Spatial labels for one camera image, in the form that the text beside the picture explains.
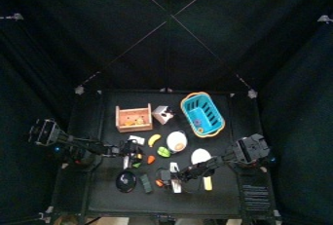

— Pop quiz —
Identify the yellow toy banana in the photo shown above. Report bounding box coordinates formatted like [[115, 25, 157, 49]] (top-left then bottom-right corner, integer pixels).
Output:
[[147, 133, 163, 148]]

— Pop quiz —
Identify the green yellow toy corn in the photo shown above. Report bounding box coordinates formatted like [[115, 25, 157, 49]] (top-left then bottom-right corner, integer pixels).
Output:
[[131, 153, 144, 169]]

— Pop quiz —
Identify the yellow toy block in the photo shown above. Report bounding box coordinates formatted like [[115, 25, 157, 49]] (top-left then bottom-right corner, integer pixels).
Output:
[[203, 175, 214, 192]]

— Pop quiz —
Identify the wooden toy crate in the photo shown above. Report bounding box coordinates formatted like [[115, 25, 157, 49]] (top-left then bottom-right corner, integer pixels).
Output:
[[115, 102, 155, 133]]

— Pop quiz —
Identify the dark green toy block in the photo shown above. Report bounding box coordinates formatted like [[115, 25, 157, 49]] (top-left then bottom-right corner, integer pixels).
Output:
[[139, 173, 153, 194]]

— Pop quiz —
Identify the white toy wedge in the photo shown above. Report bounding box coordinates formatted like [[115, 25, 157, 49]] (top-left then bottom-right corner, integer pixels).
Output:
[[127, 134, 145, 146]]

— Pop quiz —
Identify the white text label sticker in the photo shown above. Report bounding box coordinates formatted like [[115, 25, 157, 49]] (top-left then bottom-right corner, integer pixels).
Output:
[[242, 184, 271, 213]]

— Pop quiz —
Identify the white round plate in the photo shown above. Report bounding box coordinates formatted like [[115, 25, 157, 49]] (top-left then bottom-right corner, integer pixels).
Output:
[[189, 148, 214, 167]]

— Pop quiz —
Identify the blue basket with orange rim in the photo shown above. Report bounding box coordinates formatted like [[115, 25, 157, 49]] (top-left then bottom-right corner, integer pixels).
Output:
[[179, 91, 226, 139]]

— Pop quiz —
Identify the green toy lime slice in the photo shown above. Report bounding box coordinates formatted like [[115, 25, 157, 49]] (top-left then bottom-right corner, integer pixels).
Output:
[[156, 146, 171, 159]]

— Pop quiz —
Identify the black round bowl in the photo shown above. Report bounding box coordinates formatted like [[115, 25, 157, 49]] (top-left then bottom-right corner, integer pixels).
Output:
[[115, 169, 137, 194]]

